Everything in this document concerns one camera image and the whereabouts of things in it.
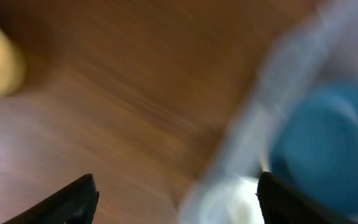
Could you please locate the white small bowl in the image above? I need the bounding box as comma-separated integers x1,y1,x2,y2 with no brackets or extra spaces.
198,177,264,224

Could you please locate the clear plastic storage bin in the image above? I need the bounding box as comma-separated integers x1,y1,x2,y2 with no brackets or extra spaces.
178,1,358,224

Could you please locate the blue plastic bowl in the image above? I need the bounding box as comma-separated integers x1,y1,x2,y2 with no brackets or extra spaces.
268,83,358,217

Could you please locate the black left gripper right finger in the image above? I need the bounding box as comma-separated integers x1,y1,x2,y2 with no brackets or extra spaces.
256,172,355,224

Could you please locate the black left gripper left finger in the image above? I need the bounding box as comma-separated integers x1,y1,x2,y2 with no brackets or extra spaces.
4,174,99,224

